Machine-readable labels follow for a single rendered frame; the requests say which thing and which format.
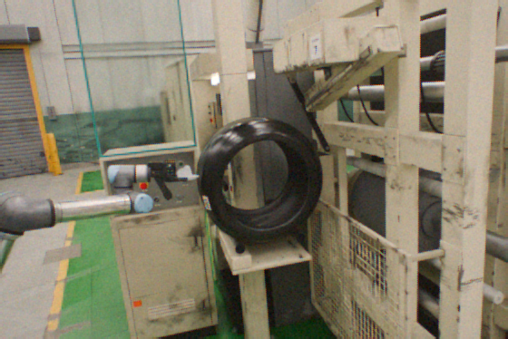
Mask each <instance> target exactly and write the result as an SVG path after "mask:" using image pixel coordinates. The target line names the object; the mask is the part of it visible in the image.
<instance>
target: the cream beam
mask: <svg viewBox="0 0 508 339"><path fill-rule="evenodd" d="M379 24H387V17H386V16H381V17H364V18H330V19H323V20H321V21H319V22H318V23H314V24H312V25H311V26H309V27H306V28H304V29H303V30H301V31H299V32H296V33H294V34H292V35H291V36H288V37H286V38H285V39H283V40H281V41H280V42H276V43H275V44H272V50H273V60H274V71H275V74H284V73H295V72H300V73H303V72H313V71H320V70H317V68H320V67H330V68H331V67H332V66H336V65H343V64H348V63H355V62H357V61H359V55H360V39H361V37H363V36H364V35H365V34H366V33H367V32H368V31H369V30H370V29H371V28H372V27H374V26H375V25H379ZM317 34H320V42H321V57H319V58H317V59H314V60H311V48H310V37H311V36H314V35H317Z"/></svg>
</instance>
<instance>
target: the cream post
mask: <svg viewBox="0 0 508 339"><path fill-rule="evenodd" d="M210 3H211V10H212V18H213V25H214V41H215V48H216V55H217V63H218V70H219V86H220V99H221V98H223V104H224V112H222V115H223V127H224V126H225V125H227V124H228V123H230V122H232V121H236V120H238V119H242V118H245V117H251V114H250V105H249V88H248V79H247V61H246V52H245V43H244V34H243V25H242V8H241V0H210ZM228 174H229V183H230V186H232V190H233V191H231V192H230V197H231V203H232V206H233V207H235V208H242V209H253V208H258V207H259V203H258V194H257V176H256V168H255V159H254V150H253V143H252V144H251V145H249V146H247V147H245V148H244V149H242V150H240V151H239V152H238V154H237V155H235V156H234V157H233V160H231V161H230V167H229V166H228ZM239 286H240V293H241V302H242V316H243V324H244V331H245V339H270V335H269V319H268V309H267V300H266V283H265V274H264V269H260V270H256V271H252V272H248V273H244V274H239Z"/></svg>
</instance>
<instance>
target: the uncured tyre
mask: <svg viewBox="0 0 508 339"><path fill-rule="evenodd" d="M261 140H273V141H275V142H276V143H277V144H278V145H279V146H280V148H281V149H282V150H283V152H284V154H285V157H286V160H287V163H288V177H287V180H286V183H285V187H284V189H283V190H282V191H281V192H280V194H279V195H278V196H277V197H276V198H275V199H274V200H273V201H272V202H270V203H269V204H268V205H266V206H265V207H262V208H255V209H242V208H235V207H233V206H231V204H229V203H228V202H226V201H225V200H224V199H223V192H222V183H223V175H224V173H225V170H226V169H227V167H228V165H229V163H230V161H231V160H233V157H234V156H235V155H237V154H238V152H239V151H240V150H242V149H244V148H245V147H247V146H249V145H251V144H252V143H255V142H257V141H261ZM196 175H199V177H198V178H197V179H196V183H197V188H198V192H199V193H200V199H201V202H202V204H203V206H204V209H205V211H206V212H207V214H208V215H209V218H210V219H211V221H213V222H214V224H215V225H216V226H217V227H219V229H220V230H222V231H223V232H225V233H226V234H228V235H229V236H232V237H234V238H236V239H238V240H243V241H247V242H252V243H266V242H270V241H274V240H280V239H282V238H283V237H285V236H289V235H290V234H292V233H293V232H295V231H296V230H298V229H299V227H302V226H303V225H304V223H305V222H306V221H307V220H308V218H309V217H310V216H311V215H312V213H313V212H314V209H315V207H316V206H317V204H318V200H319V198H320V195H321V192H322V188H323V170H322V165H321V162H320V159H319V156H318V152H317V151H316V150H315V148H314V146H313V144H312V143H311V141H310V140H308V137H307V136H305V135H304V133H303V132H302V131H299V129H297V128H296V127H293V126H292V125H290V124H289V123H286V122H284V121H278V120H274V119H271V118H266V117H245V118H242V119H238V120H236V121H232V122H230V123H228V124H227V125H225V126H224V127H222V128H220V129H219V130H218V131H216V132H215V133H214V135H213V136H211V137H210V139H209V140H208V142H207V143H206V145H205V146H204V149H203V151H202V152H201V154H200V159H199V161H198V165H197V169H196ZM203 196H204V197H208V199H209V204H210V209H211V210H208V209H206V208H205V204H204V199H203Z"/></svg>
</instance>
